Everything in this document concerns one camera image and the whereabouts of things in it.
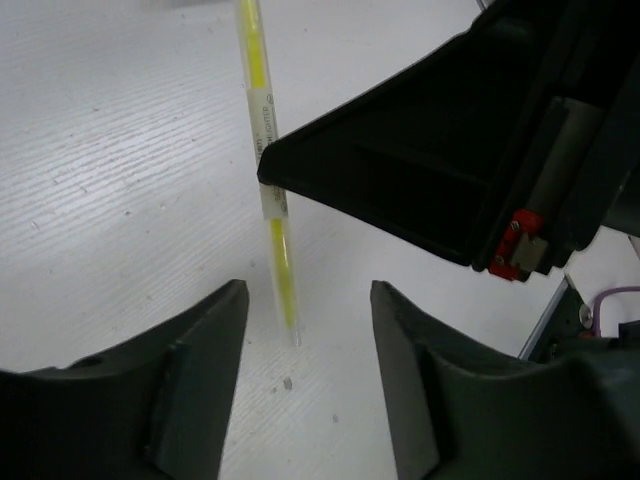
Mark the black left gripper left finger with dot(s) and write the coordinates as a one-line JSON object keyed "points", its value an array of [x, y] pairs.
{"points": [[192, 411]]}

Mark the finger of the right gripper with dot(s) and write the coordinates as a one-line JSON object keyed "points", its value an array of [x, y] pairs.
{"points": [[419, 156]]}

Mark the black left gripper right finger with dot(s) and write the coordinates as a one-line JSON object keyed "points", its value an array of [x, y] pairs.
{"points": [[412, 432]]}

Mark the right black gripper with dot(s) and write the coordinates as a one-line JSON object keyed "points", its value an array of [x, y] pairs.
{"points": [[556, 127]]}

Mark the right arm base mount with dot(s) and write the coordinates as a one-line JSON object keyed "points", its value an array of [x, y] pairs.
{"points": [[570, 325]]}

